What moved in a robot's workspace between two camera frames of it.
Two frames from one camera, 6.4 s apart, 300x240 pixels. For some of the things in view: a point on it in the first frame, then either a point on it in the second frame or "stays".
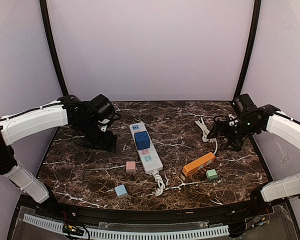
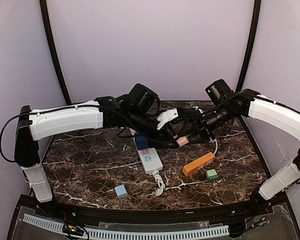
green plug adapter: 211,174 stays
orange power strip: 194,166 stays
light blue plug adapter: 121,190 stays
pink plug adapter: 131,166 to 182,141
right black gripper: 221,125 to 203,126
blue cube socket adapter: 142,140 stays
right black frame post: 255,25 stays
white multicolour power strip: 150,160 stays
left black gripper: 100,139 to 163,132
